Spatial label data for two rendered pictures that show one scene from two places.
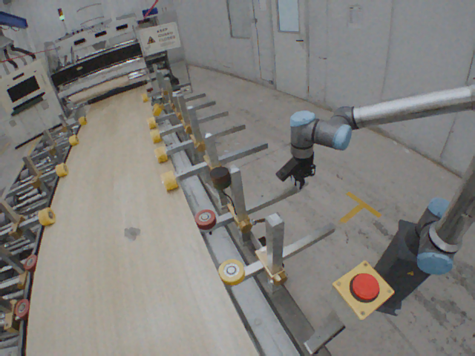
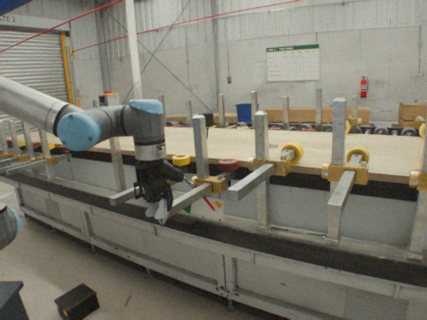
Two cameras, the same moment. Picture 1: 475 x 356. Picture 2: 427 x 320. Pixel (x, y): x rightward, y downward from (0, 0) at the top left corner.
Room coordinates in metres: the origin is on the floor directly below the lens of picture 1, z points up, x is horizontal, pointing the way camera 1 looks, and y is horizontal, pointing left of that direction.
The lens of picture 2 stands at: (1.47, -0.62, 1.22)
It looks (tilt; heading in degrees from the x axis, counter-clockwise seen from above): 15 degrees down; 142
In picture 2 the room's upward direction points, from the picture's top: 4 degrees counter-clockwise
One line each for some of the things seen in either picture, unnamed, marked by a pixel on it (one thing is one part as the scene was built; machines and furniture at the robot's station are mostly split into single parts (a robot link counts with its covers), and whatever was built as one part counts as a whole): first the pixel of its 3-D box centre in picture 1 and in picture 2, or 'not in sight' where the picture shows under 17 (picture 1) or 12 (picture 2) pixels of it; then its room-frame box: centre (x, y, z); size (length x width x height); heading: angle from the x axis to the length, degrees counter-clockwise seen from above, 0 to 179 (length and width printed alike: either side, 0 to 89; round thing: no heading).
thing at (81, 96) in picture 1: (114, 84); not in sight; (2.86, 1.37, 1.05); 1.43 x 0.12 x 0.12; 109
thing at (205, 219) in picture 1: (207, 225); (229, 173); (0.57, 0.14, 0.85); 0.08 x 0.08 x 0.11
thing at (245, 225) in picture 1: (238, 216); (209, 183); (0.60, 0.02, 0.85); 0.14 x 0.06 x 0.05; 19
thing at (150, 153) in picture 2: (301, 147); (151, 151); (0.72, -0.27, 1.05); 0.10 x 0.09 x 0.05; 19
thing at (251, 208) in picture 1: (251, 208); (203, 190); (0.64, -0.04, 0.84); 0.43 x 0.03 x 0.04; 109
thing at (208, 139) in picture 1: (217, 178); (262, 181); (0.81, 0.09, 0.89); 0.04 x 0.04 x 0.48; 19
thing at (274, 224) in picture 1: (274, 265); not in sight; (0.34, -0.07, 0.89); 0.04 x 0.04 x 0.48; 19
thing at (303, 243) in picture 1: (285, 254); (153, 183); (0.40, -0.12, 0.84); 0.44 x 0.03 x 0.04; 109
